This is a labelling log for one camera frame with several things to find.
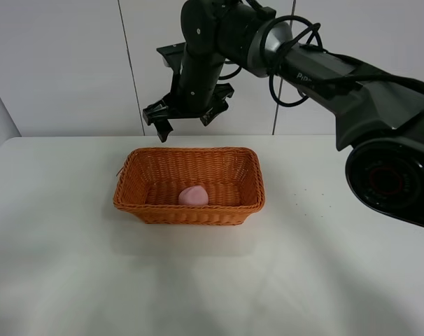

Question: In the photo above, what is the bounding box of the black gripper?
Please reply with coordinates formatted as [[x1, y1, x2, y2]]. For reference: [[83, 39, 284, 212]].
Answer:
[[143, 61, 234, 143]]

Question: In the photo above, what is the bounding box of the pink peach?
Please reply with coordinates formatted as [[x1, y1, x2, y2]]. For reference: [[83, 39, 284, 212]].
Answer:
[[178, 185, 209, 206]]

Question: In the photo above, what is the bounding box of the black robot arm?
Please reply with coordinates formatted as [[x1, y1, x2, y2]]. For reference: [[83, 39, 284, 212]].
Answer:
[[143, 1, 424, 227]]

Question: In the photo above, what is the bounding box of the orange wicker basket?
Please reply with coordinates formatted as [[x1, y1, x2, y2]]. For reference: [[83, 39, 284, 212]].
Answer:
[[113, 147, 265, 225]]

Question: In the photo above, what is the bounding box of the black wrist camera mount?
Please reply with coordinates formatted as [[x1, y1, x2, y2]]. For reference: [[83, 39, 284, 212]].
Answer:
[[156, 42, 185, 73]]

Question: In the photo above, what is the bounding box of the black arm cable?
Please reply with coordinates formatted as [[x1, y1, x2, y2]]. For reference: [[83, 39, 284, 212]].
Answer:
[[218, 0, 362, 107]]

